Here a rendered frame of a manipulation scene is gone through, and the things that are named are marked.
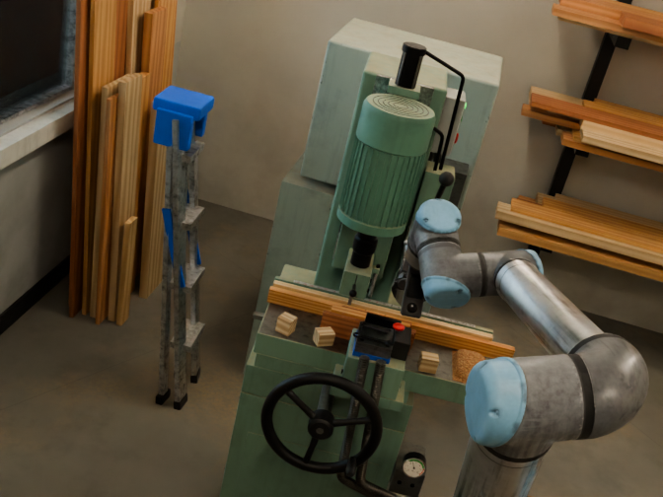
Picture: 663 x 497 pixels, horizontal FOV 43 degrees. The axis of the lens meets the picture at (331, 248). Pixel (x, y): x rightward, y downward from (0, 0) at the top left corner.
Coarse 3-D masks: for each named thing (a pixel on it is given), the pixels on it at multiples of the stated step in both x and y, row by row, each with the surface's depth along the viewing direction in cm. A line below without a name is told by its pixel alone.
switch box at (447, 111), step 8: (448, 88) 232; (448, 96) 225; (456, 96) 227; (464, 96) 228; (448, 104) 225; (464, 104) 225; (448, 112) 226; (440, 120) 227; (448, 120) 227; (456, 120) 227; (440, 128) 228; (448, 128) 228; (456, 128) 228; (432, 144) 230; (448, 152) 231
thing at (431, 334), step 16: (272, 288) 225; (288, 304) 225; (304, 304) 225; (320, 304) 224; (336, 304) 225; (416, 336) 225; (432, 336) 224; (448, 336) 224; (464, 336) 224; (480, 352) 224; (496, 352) 224; (512, 352) 223
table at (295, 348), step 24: (288, 312) 224; (264, 336) 212; (288, 336) 213; (312, 336) 216; (288, 360) 214; (312, 360) 214; (336, 360) 213; (408, 360) 216; (408, 384) 213; (432, 384) 212; (456, 384) 211
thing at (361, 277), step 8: (352, 248) 226; (344, 272) 215; (352, 272) 215; (360, 272) 215; (368, 272) 216; (344, 280) 216; (352, 280) 215; (360, 280) 215; (368, 280) 215; (344, 288) 217; (360, 288) 216; (368, 288) 218; (360, 296) 217
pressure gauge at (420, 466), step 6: (408, 456) 216; (414, 456) 216; (420, 456) 217; (408, 462) 216; (414, 462) 216; (420, 462) 216; (402, 468) 217; (408, 468) 217; (420, 468) 216; (408, 474) 218; (414, 474) 217; (420, 474) 217
